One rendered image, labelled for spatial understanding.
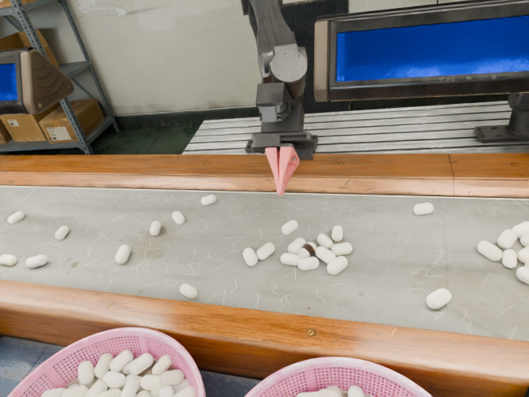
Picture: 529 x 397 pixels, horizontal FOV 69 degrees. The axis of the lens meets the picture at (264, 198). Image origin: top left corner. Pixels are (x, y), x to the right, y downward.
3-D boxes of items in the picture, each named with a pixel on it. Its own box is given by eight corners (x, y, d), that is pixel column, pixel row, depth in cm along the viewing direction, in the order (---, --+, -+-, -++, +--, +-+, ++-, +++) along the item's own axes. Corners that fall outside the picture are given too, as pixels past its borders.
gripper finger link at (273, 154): (304, 190, 61) (307, 134, 63) (260, 189, 63) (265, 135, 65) (311, 200, 67) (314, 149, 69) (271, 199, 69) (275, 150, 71)
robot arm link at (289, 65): (323, 76, 59) (306, 10, 62) (267, 86, 59) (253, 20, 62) (316, 109, 70) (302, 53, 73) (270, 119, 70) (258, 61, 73)
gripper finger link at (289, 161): (289, 190, 61) (293, 135, 63) (246, 189, 63) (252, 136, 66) (297, 200, 68) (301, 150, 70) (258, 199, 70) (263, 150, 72)
